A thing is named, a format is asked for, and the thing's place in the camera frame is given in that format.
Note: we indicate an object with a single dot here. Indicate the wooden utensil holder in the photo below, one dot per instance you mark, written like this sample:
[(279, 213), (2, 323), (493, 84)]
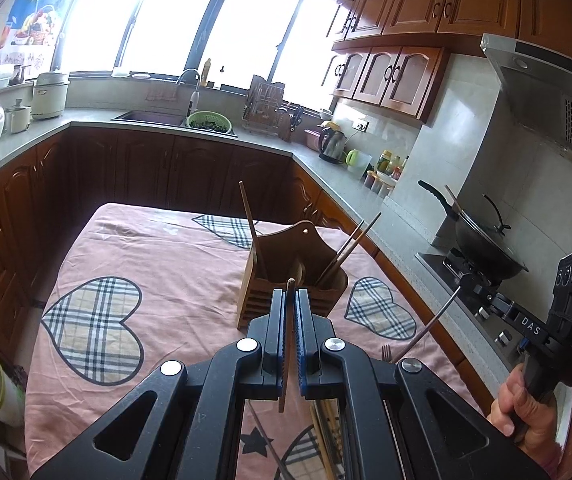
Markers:
[(296, 280)]

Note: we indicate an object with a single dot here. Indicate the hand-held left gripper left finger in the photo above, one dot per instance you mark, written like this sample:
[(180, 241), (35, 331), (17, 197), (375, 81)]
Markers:
[(280, 330)]

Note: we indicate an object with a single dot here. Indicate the wooden upper cabinets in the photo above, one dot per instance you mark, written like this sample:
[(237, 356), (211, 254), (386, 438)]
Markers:
[(416, 20)]

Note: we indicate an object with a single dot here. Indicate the glass wok lid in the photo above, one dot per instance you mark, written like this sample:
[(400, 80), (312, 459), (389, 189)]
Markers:
[(481, 222)]

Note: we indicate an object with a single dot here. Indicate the kitchen sink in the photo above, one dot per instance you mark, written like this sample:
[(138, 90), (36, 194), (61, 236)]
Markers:
[(150, 117)]

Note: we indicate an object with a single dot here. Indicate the large kitchen window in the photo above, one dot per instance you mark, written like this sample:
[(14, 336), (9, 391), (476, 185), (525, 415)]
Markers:
[(175, 15)]

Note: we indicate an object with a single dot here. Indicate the green and white jug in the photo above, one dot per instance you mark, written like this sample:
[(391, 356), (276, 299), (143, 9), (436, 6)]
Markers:
[(358, 162)]

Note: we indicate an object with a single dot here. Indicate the wooden cabinets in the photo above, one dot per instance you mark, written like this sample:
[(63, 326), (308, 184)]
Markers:
[(416, 20), (140, 170)]

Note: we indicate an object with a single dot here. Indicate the wooden lower cabinets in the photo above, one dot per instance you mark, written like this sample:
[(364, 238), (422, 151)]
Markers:
[(140, 170)]

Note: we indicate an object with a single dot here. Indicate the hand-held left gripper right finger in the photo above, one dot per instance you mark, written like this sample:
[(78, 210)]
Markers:
[(302, 330)]

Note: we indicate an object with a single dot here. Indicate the green bottle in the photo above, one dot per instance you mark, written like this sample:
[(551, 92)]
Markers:
[(383, 161)]

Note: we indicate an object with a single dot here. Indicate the pink bedsheet with plaid hearts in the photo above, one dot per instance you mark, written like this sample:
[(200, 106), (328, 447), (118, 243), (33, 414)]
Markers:
[(175, 260)]

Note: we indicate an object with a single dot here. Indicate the spice jars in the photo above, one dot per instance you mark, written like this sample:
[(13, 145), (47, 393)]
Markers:
[(378, 185)]

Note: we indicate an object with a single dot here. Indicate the steel electric kettle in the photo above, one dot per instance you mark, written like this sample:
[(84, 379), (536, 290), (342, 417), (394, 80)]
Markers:
[(333, 144)]

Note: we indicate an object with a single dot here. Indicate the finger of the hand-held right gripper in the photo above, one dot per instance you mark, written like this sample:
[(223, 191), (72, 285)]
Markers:
[(483, 292)]

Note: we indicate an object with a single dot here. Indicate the person's right hand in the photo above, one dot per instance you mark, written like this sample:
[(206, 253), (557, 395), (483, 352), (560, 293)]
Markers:
[(521, 405)]

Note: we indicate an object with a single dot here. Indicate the small white pot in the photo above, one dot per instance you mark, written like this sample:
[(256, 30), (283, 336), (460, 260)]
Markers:
[(18, 116)]

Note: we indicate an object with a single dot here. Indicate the steel range hood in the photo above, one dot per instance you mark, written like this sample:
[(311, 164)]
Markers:
[(546, 90)]

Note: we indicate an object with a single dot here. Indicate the large white cooker pot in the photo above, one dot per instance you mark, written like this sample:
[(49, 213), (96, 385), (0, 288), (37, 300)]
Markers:
[(50, 95)]

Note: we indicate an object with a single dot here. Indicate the white wall socket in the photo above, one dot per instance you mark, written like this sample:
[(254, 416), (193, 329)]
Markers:
[(363, 124)]

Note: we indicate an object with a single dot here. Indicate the grey countertop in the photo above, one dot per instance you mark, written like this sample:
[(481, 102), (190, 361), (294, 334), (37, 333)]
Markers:
[(90, 117)]

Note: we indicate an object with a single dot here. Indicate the dish rack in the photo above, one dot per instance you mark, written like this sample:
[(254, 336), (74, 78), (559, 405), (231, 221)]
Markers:
[(266, 110)]

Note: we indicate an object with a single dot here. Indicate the curved kitchen faucet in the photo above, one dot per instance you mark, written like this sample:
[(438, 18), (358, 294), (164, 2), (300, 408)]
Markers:
[(190, 87)]

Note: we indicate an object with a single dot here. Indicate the wall poster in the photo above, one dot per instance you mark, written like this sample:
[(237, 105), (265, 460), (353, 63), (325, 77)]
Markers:
[(28, 15)]

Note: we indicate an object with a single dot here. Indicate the yellow bottle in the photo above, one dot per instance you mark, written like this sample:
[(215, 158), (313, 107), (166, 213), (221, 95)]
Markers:
[(207, 72)]

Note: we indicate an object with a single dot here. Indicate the green colander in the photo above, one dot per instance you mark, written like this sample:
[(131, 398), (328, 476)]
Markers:
[(209, 122)]

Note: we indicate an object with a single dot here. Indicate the black wok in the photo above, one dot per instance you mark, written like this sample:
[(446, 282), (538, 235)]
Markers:
[(486, 255)]

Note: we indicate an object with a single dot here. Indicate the gas stove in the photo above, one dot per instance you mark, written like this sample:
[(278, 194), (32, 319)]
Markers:
[(486, 305)]

